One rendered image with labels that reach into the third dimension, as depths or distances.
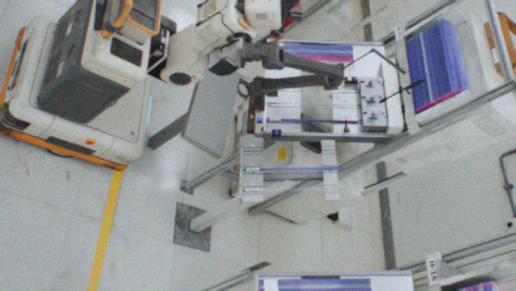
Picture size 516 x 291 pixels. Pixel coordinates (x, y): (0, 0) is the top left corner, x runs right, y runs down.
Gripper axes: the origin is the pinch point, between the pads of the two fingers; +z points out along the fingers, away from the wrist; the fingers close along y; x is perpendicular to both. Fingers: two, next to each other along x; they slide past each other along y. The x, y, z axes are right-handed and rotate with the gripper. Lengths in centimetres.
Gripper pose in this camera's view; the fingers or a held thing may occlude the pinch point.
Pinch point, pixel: (258, 110)
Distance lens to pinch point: 306.8
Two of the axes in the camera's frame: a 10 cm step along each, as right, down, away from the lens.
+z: -0.8, 5.9, 8.0
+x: -10.0, -0.3, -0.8
